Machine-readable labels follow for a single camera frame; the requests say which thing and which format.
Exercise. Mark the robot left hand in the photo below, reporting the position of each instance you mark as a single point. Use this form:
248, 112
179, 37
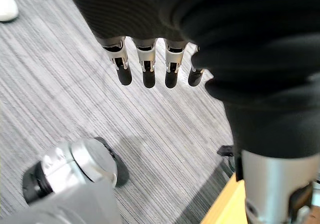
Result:
225, 34

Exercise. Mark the person's white shoe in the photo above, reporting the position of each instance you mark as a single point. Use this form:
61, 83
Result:
6, 2

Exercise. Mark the black shelf base bracket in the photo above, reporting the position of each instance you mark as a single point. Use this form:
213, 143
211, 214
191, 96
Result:
226, 151

